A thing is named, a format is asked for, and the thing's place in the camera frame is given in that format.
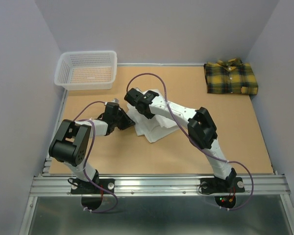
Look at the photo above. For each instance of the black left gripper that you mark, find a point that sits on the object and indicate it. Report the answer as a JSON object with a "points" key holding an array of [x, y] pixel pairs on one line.
{"points": [[128, 122]]}

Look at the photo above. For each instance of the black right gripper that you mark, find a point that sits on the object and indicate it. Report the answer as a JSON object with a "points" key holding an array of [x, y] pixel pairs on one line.
{"points": [[149, 115]]}

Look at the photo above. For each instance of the white long sleeve shirt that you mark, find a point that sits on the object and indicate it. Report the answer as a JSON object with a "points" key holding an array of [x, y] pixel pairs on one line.
{"points": [[153, 129]]}

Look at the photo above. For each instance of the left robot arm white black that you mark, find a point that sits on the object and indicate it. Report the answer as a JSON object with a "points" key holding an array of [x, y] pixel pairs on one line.
{"points": [[73, 141]]}

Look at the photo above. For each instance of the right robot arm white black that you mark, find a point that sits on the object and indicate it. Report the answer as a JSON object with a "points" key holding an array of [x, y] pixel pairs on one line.
{"points": [[198, 127]]}

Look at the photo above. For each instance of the white perforated plastic basket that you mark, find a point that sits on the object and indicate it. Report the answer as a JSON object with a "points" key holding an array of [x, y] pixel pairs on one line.
{"points": [[86, 70]]}

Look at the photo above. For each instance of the yellow plaid folded shirt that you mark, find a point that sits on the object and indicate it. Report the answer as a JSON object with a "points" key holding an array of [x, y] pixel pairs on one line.
{"points": [[230, 77]]}

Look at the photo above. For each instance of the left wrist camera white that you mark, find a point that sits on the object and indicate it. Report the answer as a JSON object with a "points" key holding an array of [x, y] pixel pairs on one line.
{"points": [[115, 100]]}

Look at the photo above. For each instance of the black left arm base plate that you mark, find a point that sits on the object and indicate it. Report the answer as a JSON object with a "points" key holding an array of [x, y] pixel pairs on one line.
{"points": [[80, 187]]}

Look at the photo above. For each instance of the aluminium mounting rail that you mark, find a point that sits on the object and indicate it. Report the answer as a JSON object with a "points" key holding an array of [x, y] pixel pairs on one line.
{"points": [[155, 185]]}

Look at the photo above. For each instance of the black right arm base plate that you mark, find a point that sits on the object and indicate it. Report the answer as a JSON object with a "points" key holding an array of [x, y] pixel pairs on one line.
{"points": [[216, 185]]}

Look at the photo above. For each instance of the metal table frame edge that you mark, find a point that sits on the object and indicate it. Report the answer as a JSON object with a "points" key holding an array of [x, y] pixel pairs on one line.
{"points": [[32, 200]]}

